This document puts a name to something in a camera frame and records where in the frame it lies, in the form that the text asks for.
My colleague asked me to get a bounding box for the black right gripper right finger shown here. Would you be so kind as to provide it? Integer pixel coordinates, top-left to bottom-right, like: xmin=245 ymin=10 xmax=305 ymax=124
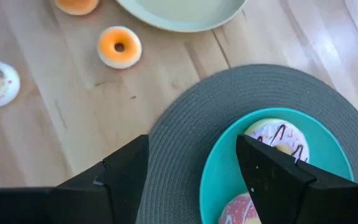
xmin=236 ymin=134 xmax=358 ymax=224

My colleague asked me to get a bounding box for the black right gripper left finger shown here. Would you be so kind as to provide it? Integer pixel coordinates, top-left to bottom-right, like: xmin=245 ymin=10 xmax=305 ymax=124
xmin=0 ymin=134 xmax=150 ymax=224

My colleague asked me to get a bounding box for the pink donut with pale drizzle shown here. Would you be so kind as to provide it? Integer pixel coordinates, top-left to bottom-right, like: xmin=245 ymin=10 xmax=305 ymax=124
xmin=218 ymin=192 xmax=262 ymax=224

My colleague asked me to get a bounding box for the lavender donut with chocolate drizzle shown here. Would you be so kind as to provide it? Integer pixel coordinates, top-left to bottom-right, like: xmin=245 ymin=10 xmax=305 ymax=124
xmin=244 ymin=118 xmax=310 ymax=164

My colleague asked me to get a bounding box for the teal round plate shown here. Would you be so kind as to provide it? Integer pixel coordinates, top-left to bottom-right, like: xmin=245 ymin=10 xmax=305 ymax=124
xmin=199 ymin=107 xmax=355 ymax=224

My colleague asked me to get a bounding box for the grey woven round placemat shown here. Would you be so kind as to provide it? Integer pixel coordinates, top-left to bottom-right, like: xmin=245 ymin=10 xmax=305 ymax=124
xmin=135 ymin=63 xmax=358 ymax=224

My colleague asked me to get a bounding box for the white donut with dark drizzle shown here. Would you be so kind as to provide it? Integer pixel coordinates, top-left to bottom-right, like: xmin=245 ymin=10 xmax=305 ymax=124
xmin=0 ymin=60 xmax=21 ymax=110

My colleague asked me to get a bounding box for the bright orange glazed donut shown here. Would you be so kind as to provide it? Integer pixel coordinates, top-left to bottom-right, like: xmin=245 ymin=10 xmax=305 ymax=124
xmin=97 ymin=26 xmax=143 ymax=70

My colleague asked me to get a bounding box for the amber glazed donut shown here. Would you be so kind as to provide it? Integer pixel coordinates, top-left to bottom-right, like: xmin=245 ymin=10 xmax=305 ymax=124
xmin=54 ymin=0 xmax=100 ymax=16

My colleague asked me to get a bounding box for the cream round plate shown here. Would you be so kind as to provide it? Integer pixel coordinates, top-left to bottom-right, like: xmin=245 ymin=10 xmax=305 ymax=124
xmin=115 ymin=0 xmax=248 ymax=33

